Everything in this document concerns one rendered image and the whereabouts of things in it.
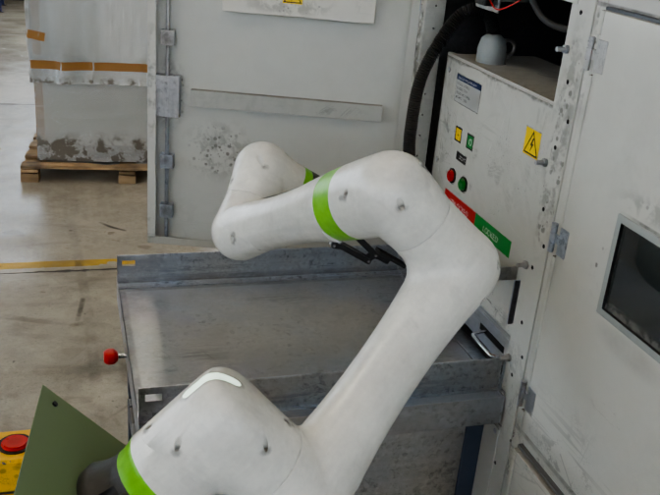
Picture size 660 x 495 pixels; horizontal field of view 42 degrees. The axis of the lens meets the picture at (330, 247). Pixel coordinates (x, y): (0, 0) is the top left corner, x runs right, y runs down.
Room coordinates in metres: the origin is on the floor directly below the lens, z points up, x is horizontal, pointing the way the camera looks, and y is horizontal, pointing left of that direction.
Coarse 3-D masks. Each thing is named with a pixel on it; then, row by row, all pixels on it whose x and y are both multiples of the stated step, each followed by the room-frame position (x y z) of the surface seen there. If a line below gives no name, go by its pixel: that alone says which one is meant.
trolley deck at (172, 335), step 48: (192, 288) 1.74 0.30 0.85; (240, 288) 1.77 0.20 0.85; (288, 288) 1.79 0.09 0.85; (336, 288) 1.81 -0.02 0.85; (384, 288) 1.84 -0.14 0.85; (144, 336) 1.51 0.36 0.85; (192, 336) 1.52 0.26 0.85; (240, 336) 1.54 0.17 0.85; (288, 336) 1.56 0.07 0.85; (336, 336) 1.58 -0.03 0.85; (144, 384) 1.33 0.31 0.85
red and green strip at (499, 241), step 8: (448, 192) 1.84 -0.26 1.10; (456, 200) 1.80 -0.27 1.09; (464, 208) 1.76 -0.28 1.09; (472, 216) 1.71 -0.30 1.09; (480, 224) 1.68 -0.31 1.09; (488, 224) 1.65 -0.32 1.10; (488, 232) 1.64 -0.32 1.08; (496, 232) 1.61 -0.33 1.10; (496, 240) 1.61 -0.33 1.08; (504, 240) 1.58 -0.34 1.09; (504, 248) 1.57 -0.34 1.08
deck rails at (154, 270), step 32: (128, 256) 1.74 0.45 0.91; (160, 256) 1.76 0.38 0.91; (192, 256) 1.79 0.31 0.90; (224, 256) 1.81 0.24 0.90; (256, 256) 1.84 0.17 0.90; (288, 256) 1.86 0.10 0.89; (320, 256) 1.88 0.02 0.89; (352, 256) 1.91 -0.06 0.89; (128, 288) 1.71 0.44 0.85; (256, 384) 1.27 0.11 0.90; (288, 384) 1.29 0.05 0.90; (320, 384) 1.31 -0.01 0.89; (448, 384) 1.39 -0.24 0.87; (480, 384) 1.41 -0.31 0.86
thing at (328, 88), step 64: (192, 0) 2.02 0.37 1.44; (256, 0) 2.00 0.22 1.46; (320, 0) 2.00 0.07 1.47; (384, 0) 2.03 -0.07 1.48; (192, 64) 2.02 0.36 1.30; (256, 64) 2.03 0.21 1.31; (320, 64) 2.03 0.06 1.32; (384, 64) 2.03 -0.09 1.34; (192, 128) 2.02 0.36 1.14; (256, 128) 2.03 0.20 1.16; (320, 128) 2.03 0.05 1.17; (384, 128) 2.03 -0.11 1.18; (192, 192) 2.02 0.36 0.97
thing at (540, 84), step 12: (468, 60) 1.85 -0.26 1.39; (516, 60) 1.92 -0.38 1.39; (528, 60) 1.94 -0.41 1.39; (540, 60) 1.95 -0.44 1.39; (492, 72) 1.73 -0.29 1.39; (504, 72) 1.77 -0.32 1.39; (516, 72) 1.78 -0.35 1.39; (528, 72) 1.79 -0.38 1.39; (540, 72) 1.80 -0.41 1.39; (552, 72) 1.82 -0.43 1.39; (516, 84) 1.63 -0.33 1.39; (528, 84) 1.65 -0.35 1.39; (540, 84) 1.66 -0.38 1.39; (552, 84) 1.67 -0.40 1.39; (540, 96) 1.54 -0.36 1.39; (552, 96) 1.56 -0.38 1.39; (432, 168) 1.93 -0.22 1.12
